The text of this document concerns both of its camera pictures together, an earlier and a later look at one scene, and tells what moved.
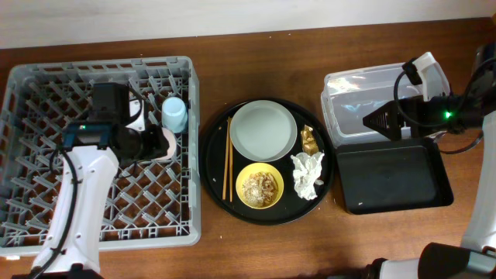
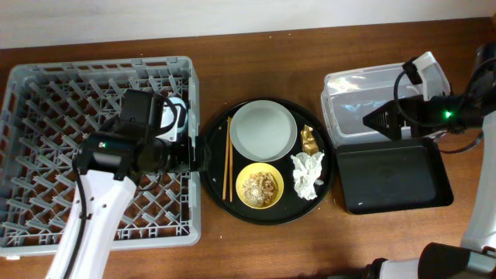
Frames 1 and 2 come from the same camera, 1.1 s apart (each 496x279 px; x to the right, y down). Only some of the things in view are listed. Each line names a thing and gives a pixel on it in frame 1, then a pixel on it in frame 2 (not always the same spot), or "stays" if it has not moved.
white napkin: [307, 173] stays
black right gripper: [400, 118] stays
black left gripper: [156, 142] → [198, 153]
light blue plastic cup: [174, 115] stays
